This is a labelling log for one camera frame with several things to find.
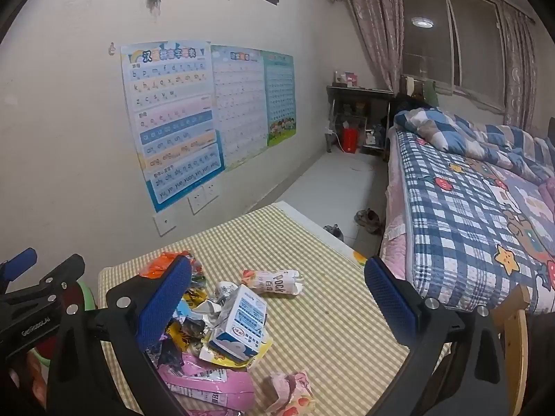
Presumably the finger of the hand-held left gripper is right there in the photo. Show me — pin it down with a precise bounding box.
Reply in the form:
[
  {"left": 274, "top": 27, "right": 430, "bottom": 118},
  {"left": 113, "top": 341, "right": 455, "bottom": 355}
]
[
  {"left": 26, "top": 254, "right": 86, "bottom": 317},
  {"left": 0, "top": 248, "right": 38, "bottom": 287}
]

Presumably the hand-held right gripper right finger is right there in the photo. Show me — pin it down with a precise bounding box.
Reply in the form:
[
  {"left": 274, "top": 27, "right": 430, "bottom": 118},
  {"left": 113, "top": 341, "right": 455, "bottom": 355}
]
[{"left": 363, "top": 255, "right": 511, "bottom": 416}]

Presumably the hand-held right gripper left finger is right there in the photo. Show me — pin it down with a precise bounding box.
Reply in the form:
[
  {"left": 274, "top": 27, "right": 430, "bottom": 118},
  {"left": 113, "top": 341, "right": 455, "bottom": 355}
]
[{"left": 45, "top": 255, "right": 204, "bottom": 416}]

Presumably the green rimmed trash can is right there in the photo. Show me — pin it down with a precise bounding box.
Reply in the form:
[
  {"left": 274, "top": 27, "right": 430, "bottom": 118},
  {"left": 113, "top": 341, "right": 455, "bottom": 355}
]
[{"left": 9, "top": 281, "right": 100, "bottom": 412}]

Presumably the orange snack wrapper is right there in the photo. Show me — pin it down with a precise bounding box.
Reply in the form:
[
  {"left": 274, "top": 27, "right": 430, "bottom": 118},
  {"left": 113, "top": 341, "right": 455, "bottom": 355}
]
[{"left": 139, "top": 250, "right": 206, "bottom": 287}]

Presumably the pink snack wrapper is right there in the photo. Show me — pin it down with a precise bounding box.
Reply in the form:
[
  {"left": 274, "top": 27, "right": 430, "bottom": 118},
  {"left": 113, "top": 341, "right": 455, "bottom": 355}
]
[{"left": 157, "top": 353, "right": 256, "bottom": 412}]

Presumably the yellow snack wrapper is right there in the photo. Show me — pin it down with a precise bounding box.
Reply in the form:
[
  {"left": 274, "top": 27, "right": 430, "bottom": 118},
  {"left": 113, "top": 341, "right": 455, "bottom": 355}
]
[{"left": 167, "top": 288, "right": 213, "bottom": 354}]

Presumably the crumpled silver white wrapper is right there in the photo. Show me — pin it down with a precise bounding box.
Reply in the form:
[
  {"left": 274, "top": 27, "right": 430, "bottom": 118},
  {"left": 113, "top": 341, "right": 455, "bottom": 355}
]
[{"left": 191, "top": 281, "right": 239, "bottom": 326}]

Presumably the dark brown snack wrapper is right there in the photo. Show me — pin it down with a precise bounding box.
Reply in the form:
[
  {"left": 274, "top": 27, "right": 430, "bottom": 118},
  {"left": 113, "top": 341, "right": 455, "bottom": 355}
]
[{"left": 147, "top": 338, "right": 191, "bottom": 371}]

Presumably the blue white milk carton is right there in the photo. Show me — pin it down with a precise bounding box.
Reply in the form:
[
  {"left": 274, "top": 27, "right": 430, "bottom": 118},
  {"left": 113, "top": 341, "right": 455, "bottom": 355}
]
[{"left": 207, "top": 285, "right": 273, "bottom": 365}]

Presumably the pink bed sheet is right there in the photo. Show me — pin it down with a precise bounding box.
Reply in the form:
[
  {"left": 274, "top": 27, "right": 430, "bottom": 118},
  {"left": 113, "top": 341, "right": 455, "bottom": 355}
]
[{"left": 379, "top": 151, "right": 421, "bottom": 287}]

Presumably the brown shoe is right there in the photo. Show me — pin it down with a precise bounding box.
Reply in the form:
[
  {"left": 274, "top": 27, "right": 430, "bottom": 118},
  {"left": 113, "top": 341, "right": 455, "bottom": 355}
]
[{"left": 354, "top": 209, "right": 384, "bottom": 235}]

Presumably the printed plaid bedsheet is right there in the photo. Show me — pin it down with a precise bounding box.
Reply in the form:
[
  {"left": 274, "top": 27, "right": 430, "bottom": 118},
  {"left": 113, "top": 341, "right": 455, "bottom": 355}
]
[{"left": 396, "top": 130, "right": 555, "bottom": 315}]

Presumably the white snack packet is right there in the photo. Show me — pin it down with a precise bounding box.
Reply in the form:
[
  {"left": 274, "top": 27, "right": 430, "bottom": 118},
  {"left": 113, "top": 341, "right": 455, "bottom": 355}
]
[{"left": 240, "top": 269, "right": 304, "bottom": 297}]

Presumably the wooden chair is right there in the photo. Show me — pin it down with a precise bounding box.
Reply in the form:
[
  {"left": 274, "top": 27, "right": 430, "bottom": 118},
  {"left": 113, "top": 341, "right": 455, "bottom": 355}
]
[{"left": 490, "top": 284, "right": 532, "bottom": 416}]

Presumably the red bin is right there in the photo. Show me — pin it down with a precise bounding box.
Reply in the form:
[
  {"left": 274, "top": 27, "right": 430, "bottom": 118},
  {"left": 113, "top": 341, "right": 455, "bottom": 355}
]
[{"left": 342, "top": 127, "right": 360, "bottom": 153}]

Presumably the blue checked quilt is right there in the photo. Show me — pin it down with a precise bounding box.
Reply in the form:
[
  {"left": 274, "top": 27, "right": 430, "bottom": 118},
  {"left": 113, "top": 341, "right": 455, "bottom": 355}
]
[{"left": 392, "top": 106, "right": 555, "bottom": 183}]

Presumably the dark metal shelf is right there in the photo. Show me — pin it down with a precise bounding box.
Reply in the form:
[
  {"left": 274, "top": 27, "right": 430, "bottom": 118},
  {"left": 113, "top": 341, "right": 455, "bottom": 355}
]
[{"left": 326, "top": 84, "right": 393, "bottom": 157}]

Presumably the patterned pink curtain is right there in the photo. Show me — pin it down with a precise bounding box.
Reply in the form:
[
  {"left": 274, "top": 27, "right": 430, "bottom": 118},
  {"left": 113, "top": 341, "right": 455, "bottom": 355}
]
[
  {"left": 498, "top": 2, "right": 538, "bottom": 131},
  {"left": 338, "top": 0, "right": 404, "bottom": 92}
]

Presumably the window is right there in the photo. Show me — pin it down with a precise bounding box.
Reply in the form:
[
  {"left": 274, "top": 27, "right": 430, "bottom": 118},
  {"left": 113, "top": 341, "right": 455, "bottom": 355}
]
[{"left": 396, "top": 0, "right": 508, "bottom": 105}]

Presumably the blue pinyin wall poster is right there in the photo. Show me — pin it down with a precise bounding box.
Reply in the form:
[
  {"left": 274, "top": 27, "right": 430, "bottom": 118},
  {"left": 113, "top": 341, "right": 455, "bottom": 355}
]
[{"left": 120, "top": 41, "right": 226, "bottom": 213}]

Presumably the white pink chart wall poster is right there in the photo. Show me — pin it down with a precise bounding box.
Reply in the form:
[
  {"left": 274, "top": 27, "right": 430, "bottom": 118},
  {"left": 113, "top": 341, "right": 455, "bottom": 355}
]
[{"left": 211, "top": 44, "right": 268, "bottom": 170}]

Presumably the green chart wall poster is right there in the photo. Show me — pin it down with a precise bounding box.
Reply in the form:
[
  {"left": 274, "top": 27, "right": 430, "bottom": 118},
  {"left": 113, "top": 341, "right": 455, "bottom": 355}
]
[{"left": 262, "top": 51, "right": 298, "bottom": 147}]

